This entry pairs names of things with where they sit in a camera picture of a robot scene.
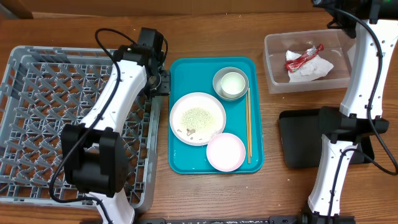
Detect grey bowl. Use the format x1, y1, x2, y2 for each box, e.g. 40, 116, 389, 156
213, 67, 249, 101

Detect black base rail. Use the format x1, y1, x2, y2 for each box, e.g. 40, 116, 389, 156
135, 214, 356, 224

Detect white napkin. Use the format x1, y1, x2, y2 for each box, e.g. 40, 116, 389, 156
285, 50, 334, 83

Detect right wooden chopstick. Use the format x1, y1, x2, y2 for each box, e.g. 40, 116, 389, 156
248, 88, 252, 160

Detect large white plate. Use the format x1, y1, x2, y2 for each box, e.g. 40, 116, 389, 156
169, 92, 226, 146

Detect black plastic tray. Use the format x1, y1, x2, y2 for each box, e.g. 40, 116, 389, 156
279, 106, 374, 175

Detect teal plastic tray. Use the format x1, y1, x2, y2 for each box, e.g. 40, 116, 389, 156
169, 57, 264, 174

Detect small pink plate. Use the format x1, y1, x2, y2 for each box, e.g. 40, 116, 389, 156
206, 133, 246, 172

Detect red snack wrapper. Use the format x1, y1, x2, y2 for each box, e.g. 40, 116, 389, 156
284, 44, 324, 73

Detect white cup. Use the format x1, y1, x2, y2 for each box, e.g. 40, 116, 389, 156
221, 72, 246, 98

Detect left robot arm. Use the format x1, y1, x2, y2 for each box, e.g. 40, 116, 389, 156
49, 27, 170, 223

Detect clear plastic bin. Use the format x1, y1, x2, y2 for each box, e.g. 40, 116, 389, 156
263, 30, 356, 94

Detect grey plastic dish rack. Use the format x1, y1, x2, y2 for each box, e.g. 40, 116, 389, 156
1, 46, 162, 213

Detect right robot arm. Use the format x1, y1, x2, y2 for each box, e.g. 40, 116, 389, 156
307, 1, 397, 223

